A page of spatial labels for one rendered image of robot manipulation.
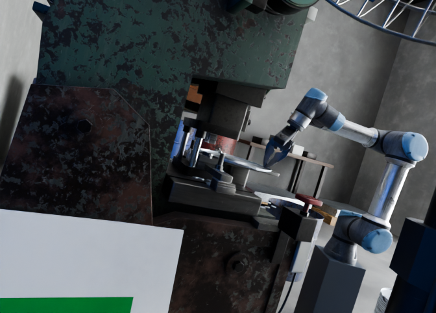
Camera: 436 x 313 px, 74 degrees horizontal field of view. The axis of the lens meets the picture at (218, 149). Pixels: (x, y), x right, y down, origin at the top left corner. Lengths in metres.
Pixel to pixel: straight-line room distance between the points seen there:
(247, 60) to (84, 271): 0.70
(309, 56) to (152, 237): 4.97
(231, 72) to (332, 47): 5.02
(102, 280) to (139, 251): 0.10
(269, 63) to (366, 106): 5.56
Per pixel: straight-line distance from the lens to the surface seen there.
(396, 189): 1.44
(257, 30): 0.93
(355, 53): 6.21
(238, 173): 1.08
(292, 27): 0.99
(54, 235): 0.77
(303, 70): 5.41
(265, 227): 0.93
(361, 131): 1.46
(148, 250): 0.81
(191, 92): 1.38
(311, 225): 0.90
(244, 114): 1.03
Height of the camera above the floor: 0.87
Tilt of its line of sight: 4 degrees down
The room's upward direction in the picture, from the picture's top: 16 degrees clockwise
